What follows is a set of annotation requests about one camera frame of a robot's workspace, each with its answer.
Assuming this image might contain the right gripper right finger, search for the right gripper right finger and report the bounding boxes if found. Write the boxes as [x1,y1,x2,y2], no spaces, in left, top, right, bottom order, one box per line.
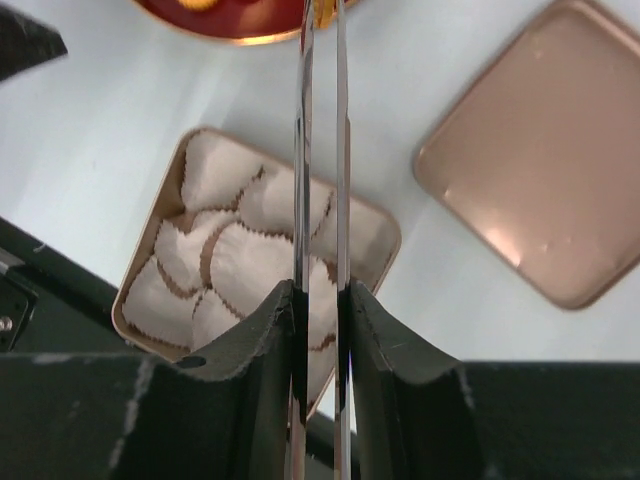
[350,282,639,479]

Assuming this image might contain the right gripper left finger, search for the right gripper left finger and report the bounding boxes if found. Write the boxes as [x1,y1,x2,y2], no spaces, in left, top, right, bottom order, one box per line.
[1,281,293,479]

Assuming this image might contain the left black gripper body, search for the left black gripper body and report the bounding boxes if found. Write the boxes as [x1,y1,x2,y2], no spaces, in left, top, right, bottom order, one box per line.
[0,9,68,82]

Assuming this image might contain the round red plate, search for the round red plate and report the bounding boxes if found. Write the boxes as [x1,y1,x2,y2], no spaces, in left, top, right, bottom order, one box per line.
[130,0,366,47]

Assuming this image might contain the gold tin lid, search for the gold tin lid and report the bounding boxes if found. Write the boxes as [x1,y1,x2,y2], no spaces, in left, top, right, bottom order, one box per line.
[414,1,639,310]

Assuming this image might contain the metal tongs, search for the metal tongs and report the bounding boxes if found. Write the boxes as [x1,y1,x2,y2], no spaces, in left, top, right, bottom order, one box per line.
[285,1,352,479]

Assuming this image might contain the orange round cookie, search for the orange round cookie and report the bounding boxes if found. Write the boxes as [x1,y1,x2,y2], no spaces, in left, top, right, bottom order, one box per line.
[178,0,218,12]

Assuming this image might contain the gold square cookie tin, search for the gold square cookie tin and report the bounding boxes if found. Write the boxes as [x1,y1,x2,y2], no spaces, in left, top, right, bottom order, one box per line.
[111,127,402,417]

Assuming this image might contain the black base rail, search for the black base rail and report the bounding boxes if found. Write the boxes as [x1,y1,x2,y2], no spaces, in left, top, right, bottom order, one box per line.
[1,219,131,353]

